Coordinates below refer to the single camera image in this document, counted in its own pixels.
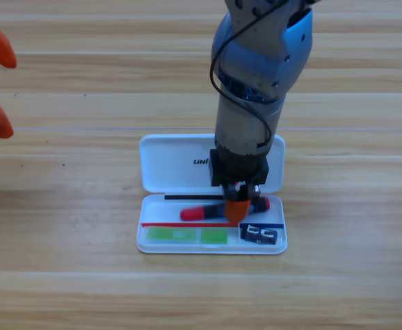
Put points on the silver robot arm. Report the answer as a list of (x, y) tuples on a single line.
[(256, 62)]

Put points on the white Unitree pencil case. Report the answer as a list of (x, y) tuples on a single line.
[(173, 161)]

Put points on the red and black marker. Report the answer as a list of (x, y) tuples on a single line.
[(197, 213)]

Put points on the black eraser white print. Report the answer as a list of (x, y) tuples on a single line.
[(259, 235)]

